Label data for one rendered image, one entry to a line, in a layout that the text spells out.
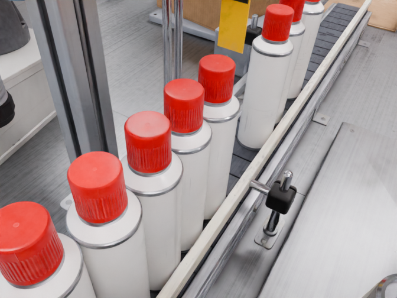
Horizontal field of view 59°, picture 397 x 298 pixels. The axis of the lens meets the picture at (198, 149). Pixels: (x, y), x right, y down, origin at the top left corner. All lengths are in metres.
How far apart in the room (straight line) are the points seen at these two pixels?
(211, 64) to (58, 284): 0.21
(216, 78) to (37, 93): 0.40
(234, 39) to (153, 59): 0.49
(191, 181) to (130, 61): 0.56
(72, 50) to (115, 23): 0.68
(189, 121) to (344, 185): 0.30
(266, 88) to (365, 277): 0.25
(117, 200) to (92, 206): 0.02
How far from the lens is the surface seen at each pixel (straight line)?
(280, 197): 0.44
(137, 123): 0.25
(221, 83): 0.32
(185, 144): 0.29
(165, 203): 0.28
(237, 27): 0.38
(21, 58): 0.66
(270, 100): 0.49
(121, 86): 0.76
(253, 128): 0.51
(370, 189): 0.55
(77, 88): 0.38
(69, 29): 0.35
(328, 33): 0.95
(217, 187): 0.40
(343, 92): 0.83
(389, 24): 1.22
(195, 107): 0.28
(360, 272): 0.46
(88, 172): 0.22
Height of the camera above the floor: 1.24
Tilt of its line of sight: 43 degrees down
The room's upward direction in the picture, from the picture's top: 4 degrees clockwise
